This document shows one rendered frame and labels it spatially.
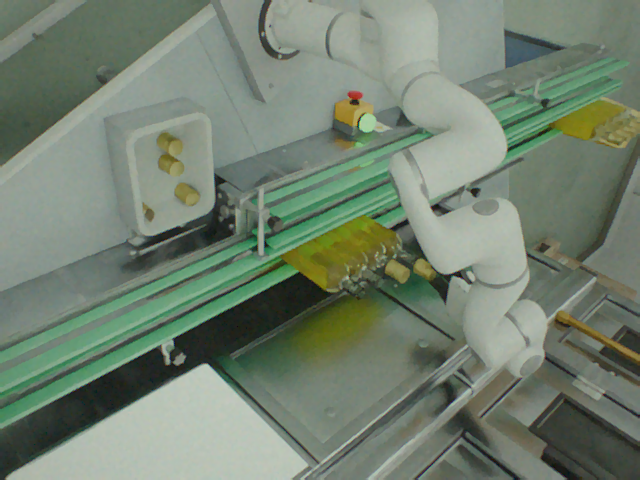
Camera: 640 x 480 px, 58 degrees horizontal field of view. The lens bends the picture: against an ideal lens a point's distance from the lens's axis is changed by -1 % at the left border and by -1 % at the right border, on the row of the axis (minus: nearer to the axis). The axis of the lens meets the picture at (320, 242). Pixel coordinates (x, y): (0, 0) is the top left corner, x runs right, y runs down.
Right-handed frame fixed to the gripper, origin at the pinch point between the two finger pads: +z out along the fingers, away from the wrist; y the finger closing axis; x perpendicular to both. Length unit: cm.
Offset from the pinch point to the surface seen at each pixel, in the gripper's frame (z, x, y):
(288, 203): 18.6, 27.7, 15.2
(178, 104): 29, 46, 36
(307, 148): 37.4, 14.8, 17.0
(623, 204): 287, -497, -261
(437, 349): -8.2, 4.5, -12.7
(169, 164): 25, 50, 26
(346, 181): 22.8, 11.8, 14.7
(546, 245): 233, -320, -233
